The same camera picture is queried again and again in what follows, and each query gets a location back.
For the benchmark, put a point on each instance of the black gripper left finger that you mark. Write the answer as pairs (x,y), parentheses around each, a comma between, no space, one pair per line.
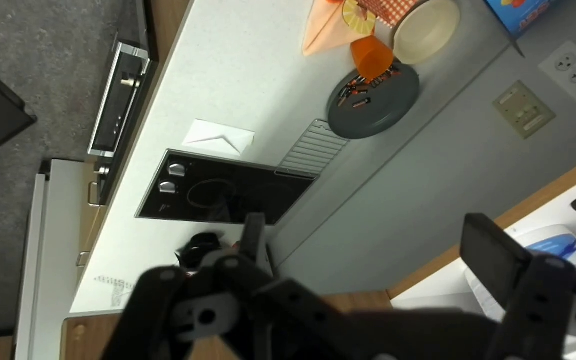
(253,236)

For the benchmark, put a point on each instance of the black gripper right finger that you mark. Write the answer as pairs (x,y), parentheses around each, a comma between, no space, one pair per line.
(497,261)

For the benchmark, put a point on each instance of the black induction cooktop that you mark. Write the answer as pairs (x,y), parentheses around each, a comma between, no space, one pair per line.
(200,189)

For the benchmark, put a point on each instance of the white paper envelope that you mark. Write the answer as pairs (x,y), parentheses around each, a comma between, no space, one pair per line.
(218,139)

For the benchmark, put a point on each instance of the dark grey plate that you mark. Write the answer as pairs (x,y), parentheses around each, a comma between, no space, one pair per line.
(359,108)

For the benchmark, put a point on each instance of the black dishwasher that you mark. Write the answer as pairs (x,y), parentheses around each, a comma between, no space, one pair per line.
(125,79)

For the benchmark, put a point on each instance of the orange plastic cup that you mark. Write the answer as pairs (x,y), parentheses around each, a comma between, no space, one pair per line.
(370,56)

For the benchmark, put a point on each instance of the white power outlet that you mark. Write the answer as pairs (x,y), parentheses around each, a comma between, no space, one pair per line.
(560,66)

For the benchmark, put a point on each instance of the orange cloth napkin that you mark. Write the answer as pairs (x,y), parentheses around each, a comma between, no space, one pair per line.
(326,29)

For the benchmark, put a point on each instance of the cream bowl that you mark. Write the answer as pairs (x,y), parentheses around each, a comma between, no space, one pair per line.
(427,30)

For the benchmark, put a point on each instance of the blue toy food box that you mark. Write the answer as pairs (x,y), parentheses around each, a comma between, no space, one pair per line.
(519,15)

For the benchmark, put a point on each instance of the red checkered basket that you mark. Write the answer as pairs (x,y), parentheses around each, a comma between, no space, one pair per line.
(391,10)

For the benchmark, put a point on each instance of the beige wall switch plate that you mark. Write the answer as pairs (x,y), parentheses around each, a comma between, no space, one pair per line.
(522,108)

